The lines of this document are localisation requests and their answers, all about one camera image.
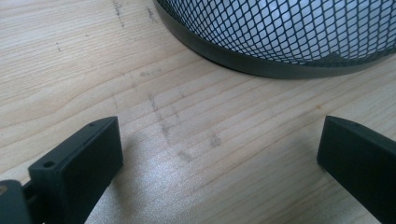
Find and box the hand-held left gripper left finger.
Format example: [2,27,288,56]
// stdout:
[22,116,124,224]

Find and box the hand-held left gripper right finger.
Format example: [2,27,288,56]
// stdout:
[316,115,396,224]

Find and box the translucent plastic trash bag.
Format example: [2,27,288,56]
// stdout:
[162,0,396,63]

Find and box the black mesh trash can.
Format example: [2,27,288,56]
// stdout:
[152,0,396,79]

